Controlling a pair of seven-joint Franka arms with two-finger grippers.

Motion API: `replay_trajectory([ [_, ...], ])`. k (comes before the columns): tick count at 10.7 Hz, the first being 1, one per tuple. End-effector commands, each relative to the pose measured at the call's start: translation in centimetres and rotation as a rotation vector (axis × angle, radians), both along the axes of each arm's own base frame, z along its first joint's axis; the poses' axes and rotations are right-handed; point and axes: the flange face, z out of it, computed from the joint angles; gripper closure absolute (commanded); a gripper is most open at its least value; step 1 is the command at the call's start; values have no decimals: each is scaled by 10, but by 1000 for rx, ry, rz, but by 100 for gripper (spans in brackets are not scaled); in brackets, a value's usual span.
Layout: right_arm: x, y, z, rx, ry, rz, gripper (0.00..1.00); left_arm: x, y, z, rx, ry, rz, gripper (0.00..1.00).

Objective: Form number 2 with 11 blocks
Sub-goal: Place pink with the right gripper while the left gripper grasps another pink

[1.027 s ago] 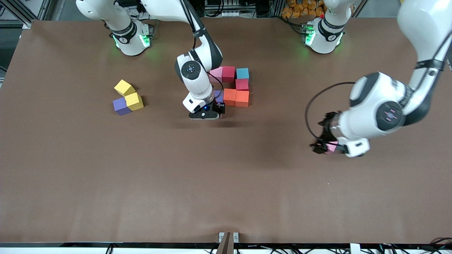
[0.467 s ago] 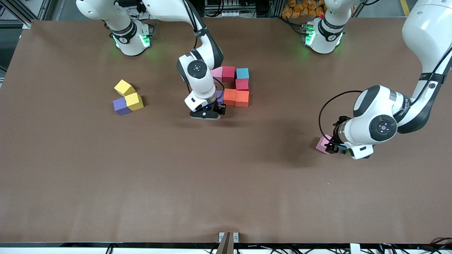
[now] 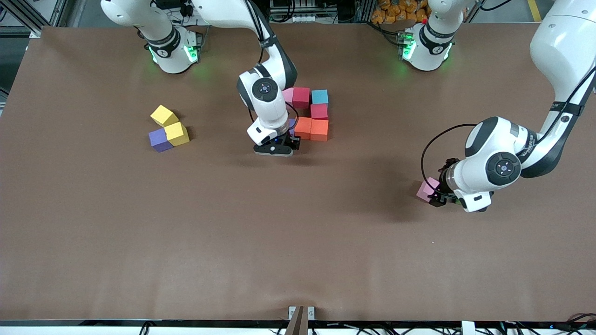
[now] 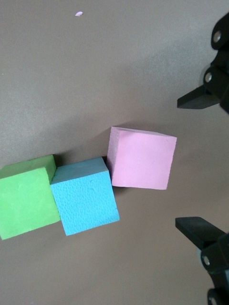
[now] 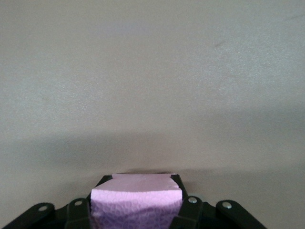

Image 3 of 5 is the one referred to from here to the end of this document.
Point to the white power strip with plugs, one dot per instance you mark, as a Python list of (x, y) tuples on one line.
[(186, 9)]

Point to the yellow foam cube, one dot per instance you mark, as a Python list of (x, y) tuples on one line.
[(163, 115), (177, 134)]

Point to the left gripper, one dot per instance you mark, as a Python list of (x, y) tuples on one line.
[(442, 190)]

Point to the red foam cube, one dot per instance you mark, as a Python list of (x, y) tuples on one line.
[(301, 98), (319, 111)]

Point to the brown tapered post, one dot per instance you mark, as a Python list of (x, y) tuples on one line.
[(298, 325)]

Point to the orange foam cube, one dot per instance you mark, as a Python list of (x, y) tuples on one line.
[(319, 130), (303, 128)]

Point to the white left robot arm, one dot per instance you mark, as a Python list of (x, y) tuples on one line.
[(563, 56)]

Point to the white edge bracket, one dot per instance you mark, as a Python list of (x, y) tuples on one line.
[(468, 328)]

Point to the long white power strip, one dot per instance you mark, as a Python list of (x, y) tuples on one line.
[(298, 18)]

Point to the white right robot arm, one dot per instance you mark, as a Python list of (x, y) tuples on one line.
[(272, 109)]

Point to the grey metal bracket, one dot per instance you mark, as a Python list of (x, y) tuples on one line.
[(292, 314)]

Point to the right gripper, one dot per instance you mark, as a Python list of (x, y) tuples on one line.
[(295, 141)]

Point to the pink foam cube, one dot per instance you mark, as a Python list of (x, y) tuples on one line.
[(426, 190), (288, 97)]

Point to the purple foam cube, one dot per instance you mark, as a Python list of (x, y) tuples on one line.
[(158, 139), (292, 126)]

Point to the blue foam cube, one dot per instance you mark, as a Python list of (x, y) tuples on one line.
[(320, 97)]

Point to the bag of orange fruit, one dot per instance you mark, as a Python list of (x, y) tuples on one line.
[(396, 11)]

